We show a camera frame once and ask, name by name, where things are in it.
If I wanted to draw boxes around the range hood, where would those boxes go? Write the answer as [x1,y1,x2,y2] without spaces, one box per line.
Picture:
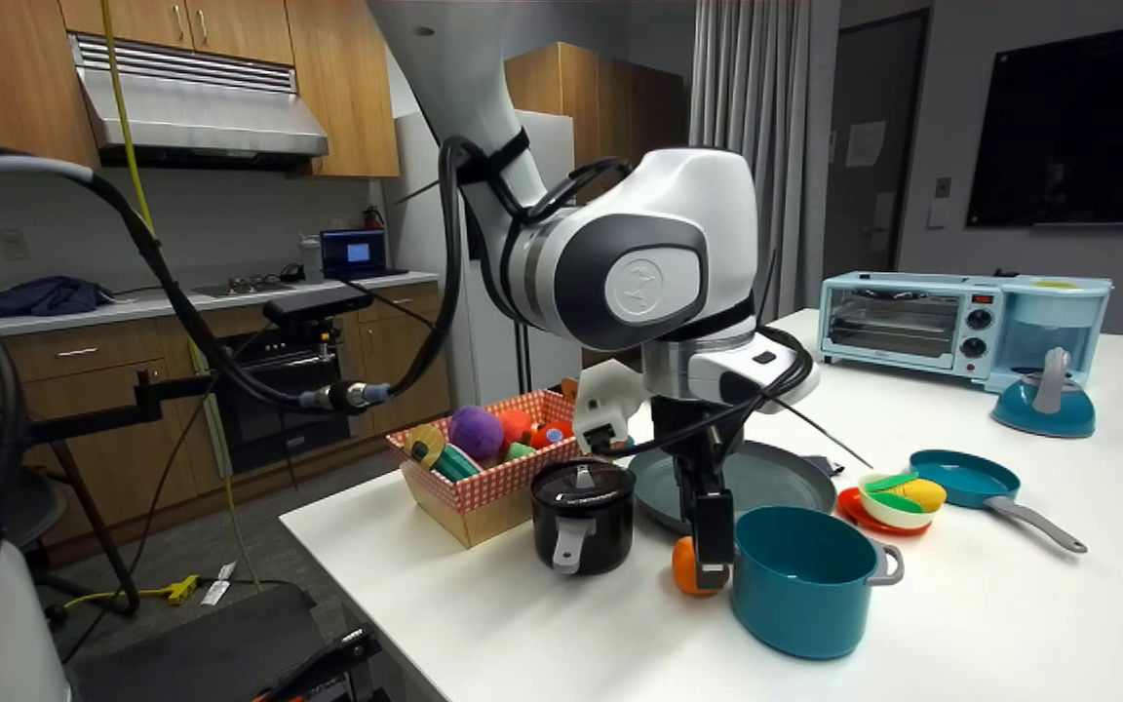
[70,31,327,160]

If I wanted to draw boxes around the grey round pan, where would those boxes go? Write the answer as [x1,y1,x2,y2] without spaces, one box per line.
[627,442,834,535]

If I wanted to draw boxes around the purple plush ball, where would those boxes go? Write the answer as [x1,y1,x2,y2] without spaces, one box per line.
[448,404,501,463]

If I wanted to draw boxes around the orange ball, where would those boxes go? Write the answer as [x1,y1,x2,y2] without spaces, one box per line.
[669,535,700,598]

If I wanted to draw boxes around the teal frying pan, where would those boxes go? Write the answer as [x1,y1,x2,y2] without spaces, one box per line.
[908,447,1082,555]

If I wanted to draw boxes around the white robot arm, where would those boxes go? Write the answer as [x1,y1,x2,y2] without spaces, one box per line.
[366,0,812,594]

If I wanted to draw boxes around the red checkered cardboard box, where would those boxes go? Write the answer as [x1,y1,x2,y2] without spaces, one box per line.
[388,389,577,546]

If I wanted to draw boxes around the small black lidded pot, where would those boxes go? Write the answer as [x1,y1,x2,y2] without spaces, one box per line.
[530,456,636,578]

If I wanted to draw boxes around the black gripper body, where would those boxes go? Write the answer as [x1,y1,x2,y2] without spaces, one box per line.
[651,398,726,494]

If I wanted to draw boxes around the toy taco on red plate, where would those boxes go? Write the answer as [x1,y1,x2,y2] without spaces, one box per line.
[838,473,946,537]

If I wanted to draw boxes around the light blue toaster oven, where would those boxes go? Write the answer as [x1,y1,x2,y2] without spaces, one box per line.
[818,268,1113,389]

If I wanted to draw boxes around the teal cooking pot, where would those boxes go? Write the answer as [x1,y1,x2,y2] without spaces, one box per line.
[730,508,903,664]

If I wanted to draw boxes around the teal striped plush toy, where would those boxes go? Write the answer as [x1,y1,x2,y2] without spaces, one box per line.
[431,443,475,485]

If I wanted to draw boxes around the red plush toy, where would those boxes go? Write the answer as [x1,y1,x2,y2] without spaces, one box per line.
[497,409,561,447]

